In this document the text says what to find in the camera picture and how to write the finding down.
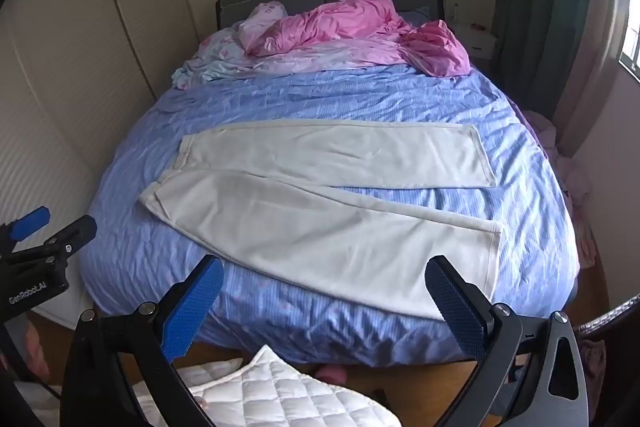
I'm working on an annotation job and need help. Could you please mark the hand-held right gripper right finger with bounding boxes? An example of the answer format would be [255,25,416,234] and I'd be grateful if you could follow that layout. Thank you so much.
[424,255,590,427]

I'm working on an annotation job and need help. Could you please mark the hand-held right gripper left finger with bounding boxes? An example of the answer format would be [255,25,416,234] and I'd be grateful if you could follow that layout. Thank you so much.
[59,254,225,427]

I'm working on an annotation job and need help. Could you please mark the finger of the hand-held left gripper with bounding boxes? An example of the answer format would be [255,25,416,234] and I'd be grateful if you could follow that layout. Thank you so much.
[0,215,98,265]
[0,206,51,244]

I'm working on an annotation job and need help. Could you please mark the cream pants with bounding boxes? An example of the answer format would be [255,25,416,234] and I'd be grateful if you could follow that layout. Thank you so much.
[137,119,502,322]

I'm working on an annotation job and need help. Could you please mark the white quilted mat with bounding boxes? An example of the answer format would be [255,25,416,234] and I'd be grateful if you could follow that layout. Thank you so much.
[132,346,403,427]

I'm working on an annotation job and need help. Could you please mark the pink slipper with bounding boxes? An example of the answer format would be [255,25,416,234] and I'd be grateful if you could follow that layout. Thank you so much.
[312,364,351,384]

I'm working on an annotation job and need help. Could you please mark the cream wardrobe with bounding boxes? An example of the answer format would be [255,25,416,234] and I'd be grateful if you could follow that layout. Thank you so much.
[0,0,221,328]

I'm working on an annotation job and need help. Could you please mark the light floral blanket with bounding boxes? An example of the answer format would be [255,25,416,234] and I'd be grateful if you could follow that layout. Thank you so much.
[171,2,416,90]

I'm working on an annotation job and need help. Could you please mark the blue patterned bed sheet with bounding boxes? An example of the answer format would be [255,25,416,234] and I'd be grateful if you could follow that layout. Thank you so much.
[77,24,582,365]

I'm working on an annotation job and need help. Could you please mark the white nightstand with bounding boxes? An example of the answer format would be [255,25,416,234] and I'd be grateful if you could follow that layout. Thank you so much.
[452,23,499,58]

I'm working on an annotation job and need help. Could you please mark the green striped curtain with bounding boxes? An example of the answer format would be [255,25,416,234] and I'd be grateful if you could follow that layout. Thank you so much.
[497,0,632,148]

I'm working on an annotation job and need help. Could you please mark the window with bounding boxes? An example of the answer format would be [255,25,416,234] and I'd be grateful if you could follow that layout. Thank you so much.
[617,0,640,82]

